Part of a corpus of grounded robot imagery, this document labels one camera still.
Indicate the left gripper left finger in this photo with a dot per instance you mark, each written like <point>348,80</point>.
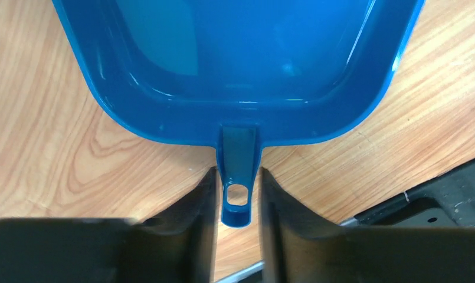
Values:
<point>181,238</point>

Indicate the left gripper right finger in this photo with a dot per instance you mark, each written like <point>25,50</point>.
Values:
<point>295,241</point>

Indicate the blue plastic dustpan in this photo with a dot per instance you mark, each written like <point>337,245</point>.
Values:
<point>238,76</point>

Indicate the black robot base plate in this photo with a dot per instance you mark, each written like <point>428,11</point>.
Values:
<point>444,201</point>

